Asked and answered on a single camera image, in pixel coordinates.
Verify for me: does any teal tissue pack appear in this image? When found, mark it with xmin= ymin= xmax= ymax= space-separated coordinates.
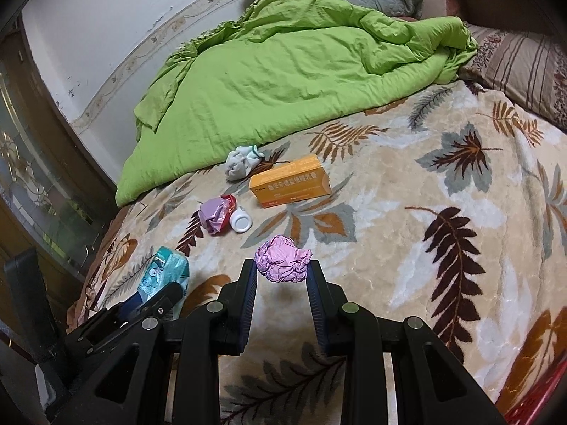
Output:
xmin=137 ymin=246 xmax=189 ymax=321

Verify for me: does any purple paper ball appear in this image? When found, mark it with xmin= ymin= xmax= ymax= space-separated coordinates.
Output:
xmin=254 ymin=235 xmax=312 ymax=283

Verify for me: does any purple foil wrapper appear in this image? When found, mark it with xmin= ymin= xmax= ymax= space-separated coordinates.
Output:
xmin=198 ymin=195 xmax=237 ymax=236

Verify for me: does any orange medicine box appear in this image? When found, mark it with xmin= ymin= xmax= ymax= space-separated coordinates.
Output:
xmin=249 ymin=154 xmax=332 ymax=208

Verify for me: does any crumpled white green paper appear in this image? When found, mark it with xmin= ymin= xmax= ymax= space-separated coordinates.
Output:
xmin=224 ymin=145 xmax=265 ymax=181

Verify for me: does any glass wooden door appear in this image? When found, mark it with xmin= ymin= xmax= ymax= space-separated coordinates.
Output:
xmin=0 ymin=21 xmax=118 ymax=320

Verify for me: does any leaf pattern blanket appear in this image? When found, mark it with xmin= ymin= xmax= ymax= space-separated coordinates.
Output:
xmin=68 ymin=81 xmax=566 ymax=416

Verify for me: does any red plastic basket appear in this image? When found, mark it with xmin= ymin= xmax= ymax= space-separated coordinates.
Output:
xmin=505 ymin=360 xmax=566 ymax=425

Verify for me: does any green quilt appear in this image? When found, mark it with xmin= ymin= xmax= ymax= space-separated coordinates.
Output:
xmin=115 ymin=0 xmax=478 ymax=205

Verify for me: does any striped beige pillow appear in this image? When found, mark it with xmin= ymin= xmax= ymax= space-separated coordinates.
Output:
xmin=459 ymin=24 xmax=566 ymax=131

